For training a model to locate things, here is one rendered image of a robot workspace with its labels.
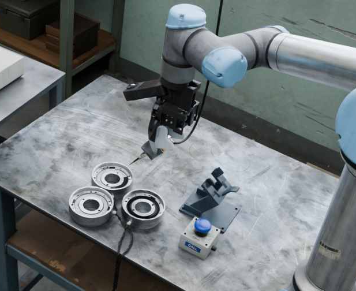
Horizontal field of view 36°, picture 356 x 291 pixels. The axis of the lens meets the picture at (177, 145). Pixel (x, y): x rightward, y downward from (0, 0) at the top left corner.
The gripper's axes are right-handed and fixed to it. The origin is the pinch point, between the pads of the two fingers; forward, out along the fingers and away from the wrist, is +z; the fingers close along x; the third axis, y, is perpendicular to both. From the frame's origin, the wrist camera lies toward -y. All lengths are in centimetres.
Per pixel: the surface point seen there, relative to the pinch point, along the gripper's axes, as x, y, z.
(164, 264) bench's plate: -16.6, 14.0, 17.1
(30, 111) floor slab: 92, -119, 96
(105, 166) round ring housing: -0.3, -13.5, 14.0
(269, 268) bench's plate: -3.1, 34.9, 17.2
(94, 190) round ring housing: -9.4, -10.5, 14.0
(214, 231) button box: -4.9, 20.3, 12.6
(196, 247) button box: -10.4, 18.6, 14.1
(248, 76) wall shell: 155, -24, 64
